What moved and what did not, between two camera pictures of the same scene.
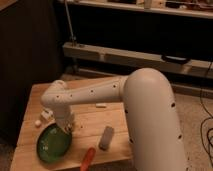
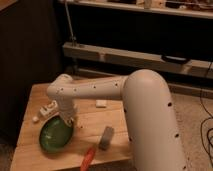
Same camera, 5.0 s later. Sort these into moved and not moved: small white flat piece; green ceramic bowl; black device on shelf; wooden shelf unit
Moved: green ceramic bowl
Not moved: black device on shelf; small white flat piece; wooden shelf unit
